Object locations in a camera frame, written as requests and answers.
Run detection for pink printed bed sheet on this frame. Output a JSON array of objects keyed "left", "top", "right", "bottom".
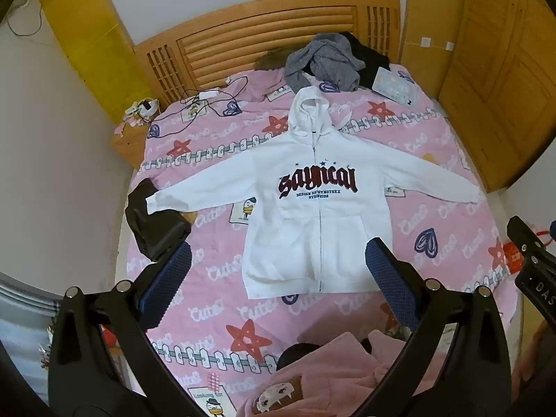
[{"left": 126, "top": 63, "right": 522, "bottom": 417}]

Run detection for black cable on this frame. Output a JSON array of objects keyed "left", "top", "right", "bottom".
[{"left": 148, "top": 76, "right": 249, "bottom": 140}]

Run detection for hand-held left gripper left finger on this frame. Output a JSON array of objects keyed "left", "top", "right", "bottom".
[{"left": 46, "top": 241, "right": 205, "bottom": 417}]

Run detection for black plastic bag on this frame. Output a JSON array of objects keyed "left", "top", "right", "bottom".
[{"left": 124, "top": 178, "right": 193, "bottom": 263}]

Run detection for grey knitted sweater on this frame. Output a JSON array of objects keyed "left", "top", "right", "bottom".
[{"left": 284, "top": 32, "right": 366, "bottom": 94}]

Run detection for wooden wardrobe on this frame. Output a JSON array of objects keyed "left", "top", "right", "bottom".
[{"left": 400, "top": 0, "right": 556, "bottom": 194}]

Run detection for wooden nightstand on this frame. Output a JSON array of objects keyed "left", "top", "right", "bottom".
[{"left": 108, "top": 108, "right": 162, "bottom": 170}]

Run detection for pink fleece garment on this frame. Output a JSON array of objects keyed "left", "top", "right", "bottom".
[{"left": 235, "top": 329, "right": 413, "bottom": 417}]

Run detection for white printed zip hoodie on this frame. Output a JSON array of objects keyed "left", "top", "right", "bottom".
[{"left": 145, "top": 87, "right": 479, "bottom": 300}]

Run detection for black garment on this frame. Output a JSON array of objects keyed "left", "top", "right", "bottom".
[{"left": 339, "top": 30, "right": 392, "bottom": 90}]

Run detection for wooden bed headboard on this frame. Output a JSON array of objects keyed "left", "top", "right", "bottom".
[{"left": 132, "top": 0, "right": 402, "bottom": 107}]

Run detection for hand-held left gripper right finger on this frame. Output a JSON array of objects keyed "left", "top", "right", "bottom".
[{"left": 364, "top": 237, "right": 514, "bottom": 417}]

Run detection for red box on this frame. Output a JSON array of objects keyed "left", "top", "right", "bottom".
[{"left": 503, "top": 242, "right": 525, "bottom": 275}]

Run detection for white laptop with stickers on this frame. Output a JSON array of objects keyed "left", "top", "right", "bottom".
[{"left": 373, "top": 66, "right": 418, "bottom": 107}]

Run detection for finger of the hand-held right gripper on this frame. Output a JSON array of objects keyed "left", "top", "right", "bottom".
[{"left": 506, "top": 215, "right": 556, "bottom": 267}]

